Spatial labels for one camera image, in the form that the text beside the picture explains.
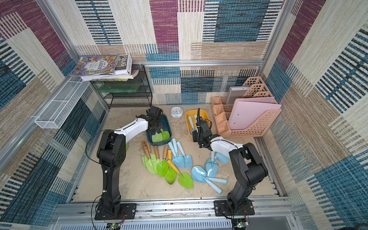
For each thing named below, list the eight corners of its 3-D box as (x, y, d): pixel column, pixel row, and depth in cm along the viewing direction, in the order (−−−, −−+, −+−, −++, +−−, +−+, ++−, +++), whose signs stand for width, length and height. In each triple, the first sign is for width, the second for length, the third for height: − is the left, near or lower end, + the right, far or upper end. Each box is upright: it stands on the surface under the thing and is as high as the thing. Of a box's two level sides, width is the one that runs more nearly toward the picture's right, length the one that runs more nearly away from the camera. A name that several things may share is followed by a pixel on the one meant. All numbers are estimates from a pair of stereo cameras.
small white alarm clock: (170, 118, 115) (169, 115, 112) (171, 108, 121) (170, 106, 119) (183, 118, 115) (183, 115, 112) (183, 108, 121) (183, 106, 119)
